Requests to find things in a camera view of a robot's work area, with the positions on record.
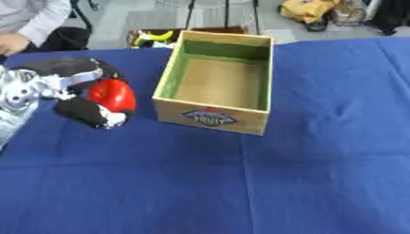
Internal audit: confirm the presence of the black chair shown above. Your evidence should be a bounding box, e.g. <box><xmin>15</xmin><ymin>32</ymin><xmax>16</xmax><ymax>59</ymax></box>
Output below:
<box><xmin>67</xmin><ymin>0</ymin><xmax>103</xmax><ymax>35</ymax></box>

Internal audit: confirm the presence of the tan cardboard box green inside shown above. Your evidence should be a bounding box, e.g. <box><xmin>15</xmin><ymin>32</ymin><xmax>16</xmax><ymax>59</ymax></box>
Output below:
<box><xmin>152</xmin><ymin>29</ymin><xmax>275</xmax><ymax>136</ymax></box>

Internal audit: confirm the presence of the yellow bag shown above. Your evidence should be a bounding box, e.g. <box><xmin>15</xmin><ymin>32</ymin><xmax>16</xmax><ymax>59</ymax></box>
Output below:
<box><xmin>276</xmin><ymin>0</ymin><xmax>341</xmax><ymax>25</ymax></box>

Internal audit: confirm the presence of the brown box of toys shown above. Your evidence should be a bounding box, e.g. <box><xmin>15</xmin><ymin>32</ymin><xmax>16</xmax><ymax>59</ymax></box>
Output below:
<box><xmin>126</xmin><ymin>26</ymin><xmax>250</xmax><ymax>49</ymax></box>

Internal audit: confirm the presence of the red toy fruit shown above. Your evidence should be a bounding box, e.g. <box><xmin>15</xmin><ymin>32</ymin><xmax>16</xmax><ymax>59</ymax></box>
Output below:
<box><xmin>86</xmin><ymin>78</ymin><xmax>138</xmax><ymax>113</ymax></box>

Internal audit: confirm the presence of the black tripod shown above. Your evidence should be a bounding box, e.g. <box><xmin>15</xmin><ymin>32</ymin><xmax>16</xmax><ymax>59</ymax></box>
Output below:
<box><xmin>182</xmin><ymin>0</ymin><xmax>263</xmax><ymax>36</ymax></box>

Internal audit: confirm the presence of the person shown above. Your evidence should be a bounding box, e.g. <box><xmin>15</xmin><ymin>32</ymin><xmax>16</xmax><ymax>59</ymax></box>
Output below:
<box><xmin>0</xmin><ymin>0</ymin><xmax>92</xmax><ymax>64</ymax></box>

